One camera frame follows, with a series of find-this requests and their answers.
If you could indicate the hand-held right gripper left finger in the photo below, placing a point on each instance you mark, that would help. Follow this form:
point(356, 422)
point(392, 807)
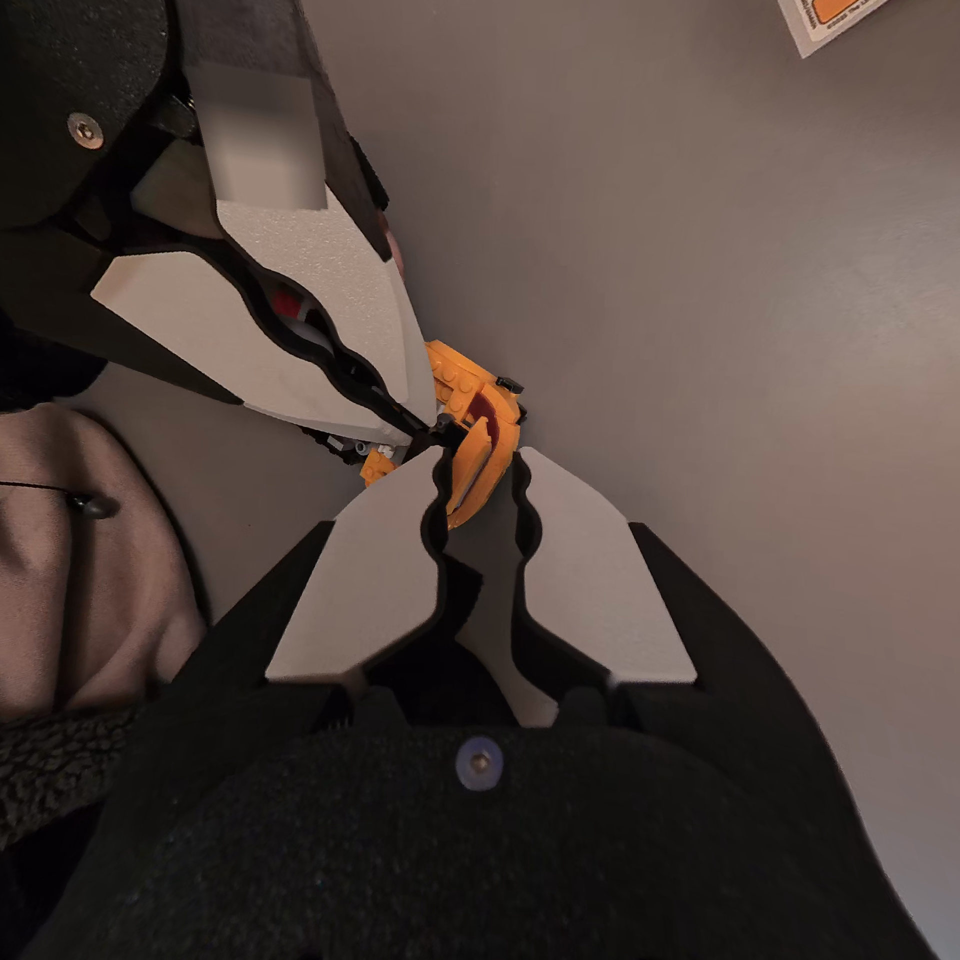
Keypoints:
point(360, 600)

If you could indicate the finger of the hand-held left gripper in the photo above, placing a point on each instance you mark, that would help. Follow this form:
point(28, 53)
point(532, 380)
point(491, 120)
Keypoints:
point(210, 337)
point(345, 277)

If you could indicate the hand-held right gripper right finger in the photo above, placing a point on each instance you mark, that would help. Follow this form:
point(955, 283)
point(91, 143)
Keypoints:
point(600, 600)

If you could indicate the orange and black lego car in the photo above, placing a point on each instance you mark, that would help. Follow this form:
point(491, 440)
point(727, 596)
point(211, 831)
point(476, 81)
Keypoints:
point(480, 450)

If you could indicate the orange lego sticker sheet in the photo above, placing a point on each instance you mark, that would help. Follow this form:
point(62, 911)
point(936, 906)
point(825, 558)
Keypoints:
point(825, 22)

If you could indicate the person's left hand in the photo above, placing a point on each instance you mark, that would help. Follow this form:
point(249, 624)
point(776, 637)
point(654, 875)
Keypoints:
point(395, 251)

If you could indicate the person's dark sherpa jacket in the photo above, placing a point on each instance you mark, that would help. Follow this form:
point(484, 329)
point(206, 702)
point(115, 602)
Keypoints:
point(52, 765)

